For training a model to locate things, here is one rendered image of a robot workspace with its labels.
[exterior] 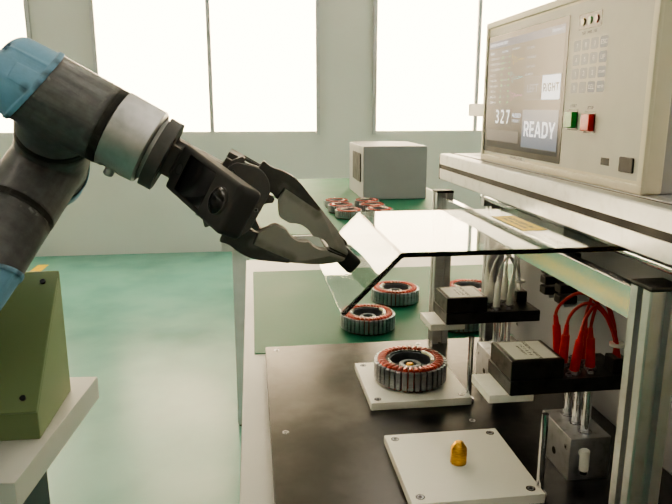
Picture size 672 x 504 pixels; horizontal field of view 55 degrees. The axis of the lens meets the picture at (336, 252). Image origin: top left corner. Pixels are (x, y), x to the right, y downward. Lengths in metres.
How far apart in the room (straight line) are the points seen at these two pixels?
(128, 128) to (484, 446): 0.56
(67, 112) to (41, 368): 0.48
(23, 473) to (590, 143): 0.79
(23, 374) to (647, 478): 0.79
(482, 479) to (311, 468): 0.20
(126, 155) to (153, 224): 4.92
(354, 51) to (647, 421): 5.00
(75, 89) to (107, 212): 4.96
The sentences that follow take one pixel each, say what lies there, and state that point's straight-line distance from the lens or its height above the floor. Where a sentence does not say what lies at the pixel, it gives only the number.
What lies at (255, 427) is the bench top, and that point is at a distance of 0.96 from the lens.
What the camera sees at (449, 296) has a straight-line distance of 0.97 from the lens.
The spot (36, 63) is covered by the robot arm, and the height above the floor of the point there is 1.23.
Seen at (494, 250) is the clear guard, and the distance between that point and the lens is 0.62.
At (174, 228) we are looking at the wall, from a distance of 5.52.
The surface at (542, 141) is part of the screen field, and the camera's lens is 0.86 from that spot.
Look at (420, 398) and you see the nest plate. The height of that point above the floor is 0.78.
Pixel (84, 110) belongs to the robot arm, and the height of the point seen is 1.19.
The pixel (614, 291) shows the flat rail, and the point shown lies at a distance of 0.65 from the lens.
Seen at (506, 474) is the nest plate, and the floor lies 0.78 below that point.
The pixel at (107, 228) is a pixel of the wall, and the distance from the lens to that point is 5.61.
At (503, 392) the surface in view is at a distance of 0.77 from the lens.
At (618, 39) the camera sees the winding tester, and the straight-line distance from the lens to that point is 0.73.
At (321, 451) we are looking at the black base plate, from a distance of 0.85.
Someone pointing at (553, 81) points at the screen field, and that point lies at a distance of 0.84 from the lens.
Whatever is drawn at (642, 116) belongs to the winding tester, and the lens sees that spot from 0.68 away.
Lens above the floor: 1.20
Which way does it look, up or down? 13 degrees down
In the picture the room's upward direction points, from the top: straight up
